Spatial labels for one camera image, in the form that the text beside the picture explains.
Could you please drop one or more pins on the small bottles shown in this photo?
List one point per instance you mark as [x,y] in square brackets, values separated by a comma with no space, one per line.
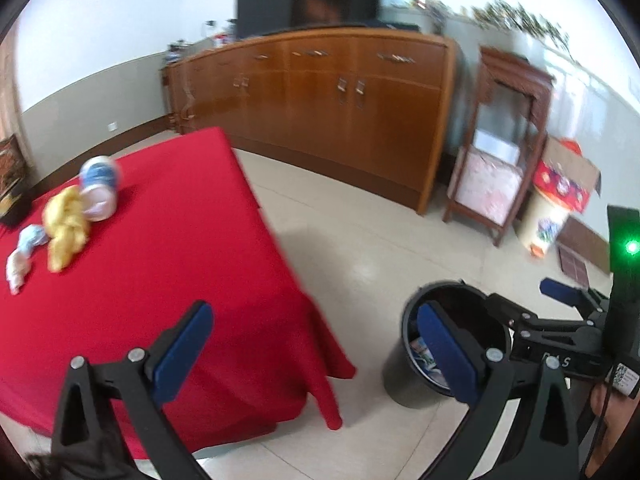
[220,35]

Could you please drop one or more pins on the red printed cardboard box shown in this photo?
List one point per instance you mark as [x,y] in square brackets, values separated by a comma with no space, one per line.
[565,165]

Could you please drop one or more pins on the red tablecloth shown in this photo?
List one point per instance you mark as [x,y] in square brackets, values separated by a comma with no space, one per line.
[175,240]

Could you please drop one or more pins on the person's right hand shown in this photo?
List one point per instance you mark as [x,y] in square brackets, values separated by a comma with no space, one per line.
[598,402]

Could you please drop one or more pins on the small white blue wrapper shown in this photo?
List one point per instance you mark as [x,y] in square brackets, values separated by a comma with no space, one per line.
[20,265]

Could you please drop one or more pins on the small potted plant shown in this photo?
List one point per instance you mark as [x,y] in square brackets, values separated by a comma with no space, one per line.
[177,50]

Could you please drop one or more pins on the pink floral cushion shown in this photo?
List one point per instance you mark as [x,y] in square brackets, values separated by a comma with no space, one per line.
[487,185]

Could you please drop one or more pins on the brown wooden sideboard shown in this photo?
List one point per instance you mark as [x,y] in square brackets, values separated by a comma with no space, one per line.
[325,110]

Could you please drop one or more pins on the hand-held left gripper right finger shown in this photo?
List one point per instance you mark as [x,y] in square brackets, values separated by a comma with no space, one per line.
[447,355]

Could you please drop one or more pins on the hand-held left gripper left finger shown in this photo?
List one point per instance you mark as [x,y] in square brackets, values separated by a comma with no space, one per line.
[182,355]

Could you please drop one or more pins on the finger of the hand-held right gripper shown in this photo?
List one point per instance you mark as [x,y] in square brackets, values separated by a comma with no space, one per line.
[557,289]
[515,317]

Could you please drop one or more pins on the white floral bucket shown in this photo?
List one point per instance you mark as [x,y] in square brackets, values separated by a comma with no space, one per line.
[537,220]

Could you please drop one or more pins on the black trash bin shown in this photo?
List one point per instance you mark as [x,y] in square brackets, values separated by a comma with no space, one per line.
[400,380]

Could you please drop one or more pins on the green vine garland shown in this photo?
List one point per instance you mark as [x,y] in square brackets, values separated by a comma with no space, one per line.
[520,15]

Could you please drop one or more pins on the dark wooden stand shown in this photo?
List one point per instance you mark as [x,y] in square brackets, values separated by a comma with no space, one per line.
[492,60]

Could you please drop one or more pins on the brown doormat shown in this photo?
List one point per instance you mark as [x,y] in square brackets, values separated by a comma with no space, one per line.
[572,264]

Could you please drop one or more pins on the colourful printed packet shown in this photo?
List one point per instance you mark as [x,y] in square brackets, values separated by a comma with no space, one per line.
[422,357]

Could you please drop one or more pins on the yellow crumpled cloth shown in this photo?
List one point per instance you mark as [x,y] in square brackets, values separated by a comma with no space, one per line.
[65,230]

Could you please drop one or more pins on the dark framed picture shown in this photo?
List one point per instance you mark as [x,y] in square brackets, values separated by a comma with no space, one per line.
[12,180]

